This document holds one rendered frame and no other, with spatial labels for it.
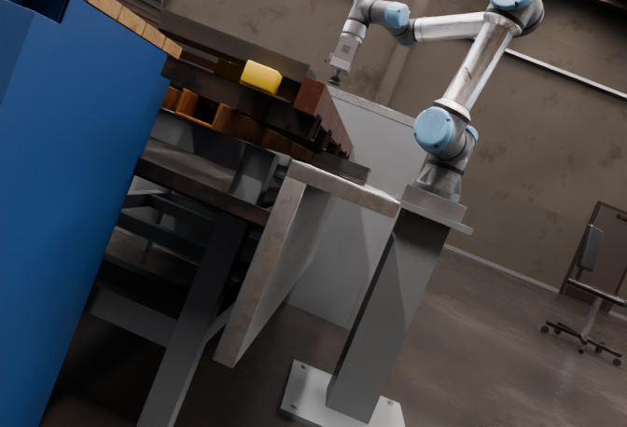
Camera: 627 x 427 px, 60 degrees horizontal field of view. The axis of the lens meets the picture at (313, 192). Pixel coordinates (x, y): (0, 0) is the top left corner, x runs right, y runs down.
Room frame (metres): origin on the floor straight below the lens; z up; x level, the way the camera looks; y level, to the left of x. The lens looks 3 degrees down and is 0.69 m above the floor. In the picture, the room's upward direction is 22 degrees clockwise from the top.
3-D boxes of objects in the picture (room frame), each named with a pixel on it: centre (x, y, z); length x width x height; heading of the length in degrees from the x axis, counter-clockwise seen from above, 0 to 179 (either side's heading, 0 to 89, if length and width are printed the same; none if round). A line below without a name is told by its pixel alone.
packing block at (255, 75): (0.99, 0.16, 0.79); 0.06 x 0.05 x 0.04; 85
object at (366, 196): (1.57, -0.10, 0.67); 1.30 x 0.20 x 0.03; 175
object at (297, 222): (1.58, -0.02, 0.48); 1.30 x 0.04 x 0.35; 175
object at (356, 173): (1.22, -0.04, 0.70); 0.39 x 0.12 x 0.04; 175
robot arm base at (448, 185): (1.67, -0.35, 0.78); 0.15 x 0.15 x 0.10
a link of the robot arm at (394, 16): (1.76, -0.02, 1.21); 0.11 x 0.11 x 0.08; 56
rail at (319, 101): (1.78, 0.00, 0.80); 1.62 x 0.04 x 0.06; 175
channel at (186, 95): (1.79, 0.17, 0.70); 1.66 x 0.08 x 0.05; 175
